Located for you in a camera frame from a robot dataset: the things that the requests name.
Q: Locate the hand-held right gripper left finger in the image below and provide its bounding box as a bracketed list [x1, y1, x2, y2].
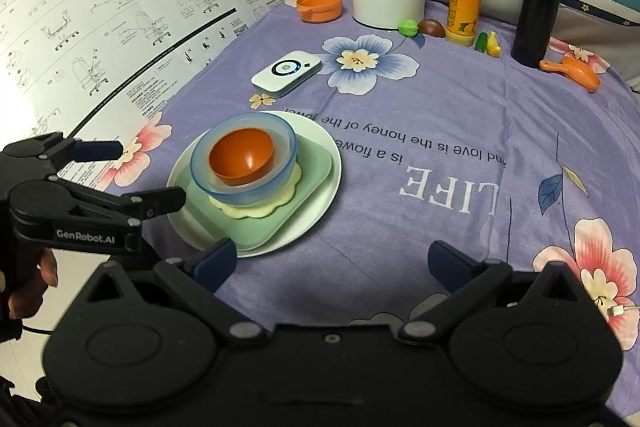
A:
[74, 238, 268, 348]

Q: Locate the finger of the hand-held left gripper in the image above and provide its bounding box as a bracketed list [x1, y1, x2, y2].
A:
[9, 179, 187, 228]
[1, 132, 125, 180]

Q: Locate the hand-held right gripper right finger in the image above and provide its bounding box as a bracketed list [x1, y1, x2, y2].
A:
[397, 241, 589, 345]

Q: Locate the green square plate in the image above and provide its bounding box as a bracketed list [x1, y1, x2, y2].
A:
[175, 138, 334, 253]

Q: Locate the yellow flower-shaped plate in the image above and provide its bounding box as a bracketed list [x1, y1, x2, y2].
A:
[209, 162, 303, 221]

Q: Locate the blue transparent bowl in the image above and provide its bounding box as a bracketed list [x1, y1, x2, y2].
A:
[190, 113, 300, 208]

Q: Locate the white round plate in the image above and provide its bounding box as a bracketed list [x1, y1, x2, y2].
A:
[166, 111, 343, 259]

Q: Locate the small orange bowl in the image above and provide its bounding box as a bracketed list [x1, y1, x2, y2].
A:
[208, 128, 276, 186]

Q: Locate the person's left hand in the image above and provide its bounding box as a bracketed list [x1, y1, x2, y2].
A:
[7, 249, 59, 321]

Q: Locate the white instruction sheet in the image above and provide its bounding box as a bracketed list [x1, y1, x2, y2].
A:
[0, 0, 288, 140]

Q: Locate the purple floral cloth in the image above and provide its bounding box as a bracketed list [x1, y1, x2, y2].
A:
[105, 0, 640, 353]

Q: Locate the orange toy frying pan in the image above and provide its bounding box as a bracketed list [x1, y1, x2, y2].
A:
[539, 56, 602, 94]

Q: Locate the brown toy fruit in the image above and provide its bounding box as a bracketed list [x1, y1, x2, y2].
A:
[417, 18, 445, 39]

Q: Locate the orange toy pot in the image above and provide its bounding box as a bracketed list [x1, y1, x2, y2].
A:
[295, 0, 344, 24]

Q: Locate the black thermos bottle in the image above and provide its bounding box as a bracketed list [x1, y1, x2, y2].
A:
[510, 0, 570, 68]

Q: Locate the white charging cable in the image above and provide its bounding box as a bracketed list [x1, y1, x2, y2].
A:
[607, 302, 640, 319]

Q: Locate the white remote with ring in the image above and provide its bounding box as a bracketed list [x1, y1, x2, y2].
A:
[251, 50, 322, 98]

